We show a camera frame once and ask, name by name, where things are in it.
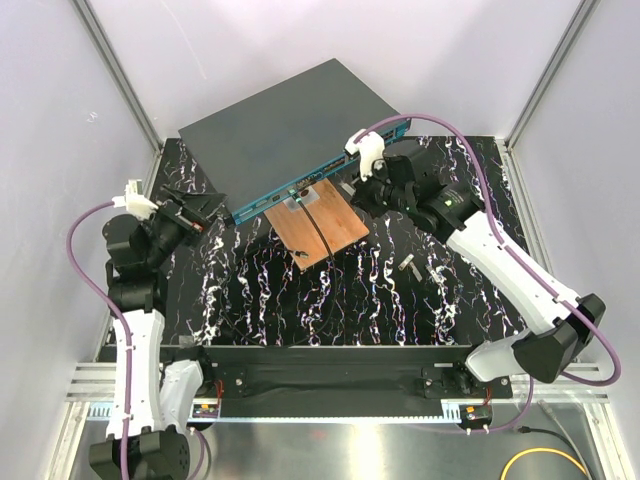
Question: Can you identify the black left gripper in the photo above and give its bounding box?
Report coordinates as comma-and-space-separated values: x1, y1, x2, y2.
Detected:
144, 184, 227, 267

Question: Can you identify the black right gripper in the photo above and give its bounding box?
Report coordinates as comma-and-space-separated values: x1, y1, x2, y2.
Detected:
350, 157, 413, 220

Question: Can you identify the silver SFP module plug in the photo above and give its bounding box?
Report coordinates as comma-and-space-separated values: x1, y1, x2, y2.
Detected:
341, 182, 355, 196
398, 254, 423, 282
425, 264, 446, 284

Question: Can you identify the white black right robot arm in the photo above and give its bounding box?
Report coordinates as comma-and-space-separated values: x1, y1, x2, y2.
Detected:
351, 145, 606, 397

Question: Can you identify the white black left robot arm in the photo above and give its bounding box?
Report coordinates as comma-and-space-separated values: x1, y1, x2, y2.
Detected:
89, 180, 226, 479

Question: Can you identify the wooden board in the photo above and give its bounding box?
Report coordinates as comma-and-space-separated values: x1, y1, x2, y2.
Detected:
264, 179, 369, 271

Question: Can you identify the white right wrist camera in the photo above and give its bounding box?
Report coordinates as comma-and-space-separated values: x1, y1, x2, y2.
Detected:
344, 129, 385, 182

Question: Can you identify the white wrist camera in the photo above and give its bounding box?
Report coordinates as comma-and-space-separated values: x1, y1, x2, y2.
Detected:
344, 129, 385, 182
112, 179, 158, 221

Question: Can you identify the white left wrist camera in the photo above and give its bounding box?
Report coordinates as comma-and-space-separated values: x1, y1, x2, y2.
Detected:
112, 179, 158, 221

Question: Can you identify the dark grey network switch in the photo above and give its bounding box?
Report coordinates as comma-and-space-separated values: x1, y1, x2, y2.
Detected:
179, 59, 397, 224

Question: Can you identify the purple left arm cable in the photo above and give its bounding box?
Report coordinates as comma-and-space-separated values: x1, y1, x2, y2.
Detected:
67, 202, 209, 479

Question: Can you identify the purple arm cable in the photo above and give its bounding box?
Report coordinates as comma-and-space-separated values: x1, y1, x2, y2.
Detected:
67, 202, 209, 479
349, 113, 622, 436

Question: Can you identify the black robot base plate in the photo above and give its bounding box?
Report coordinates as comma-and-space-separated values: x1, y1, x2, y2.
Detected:
132, 344, 526, 419

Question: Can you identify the white slotted cable duct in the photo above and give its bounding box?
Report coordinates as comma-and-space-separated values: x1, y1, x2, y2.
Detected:
87, 399, 464, 426

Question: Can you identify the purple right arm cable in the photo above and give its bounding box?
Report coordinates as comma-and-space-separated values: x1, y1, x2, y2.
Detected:
349, 113, 622, 436

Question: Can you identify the black power cable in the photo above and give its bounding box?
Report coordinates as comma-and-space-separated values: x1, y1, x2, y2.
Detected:
517, 424, 596, 480

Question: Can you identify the grey cable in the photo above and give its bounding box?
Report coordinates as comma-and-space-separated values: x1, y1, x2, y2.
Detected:
542, 399, 601, 480

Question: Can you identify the yellow cable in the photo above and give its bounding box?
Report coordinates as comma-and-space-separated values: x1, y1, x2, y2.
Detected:
501, 448, 591, 480

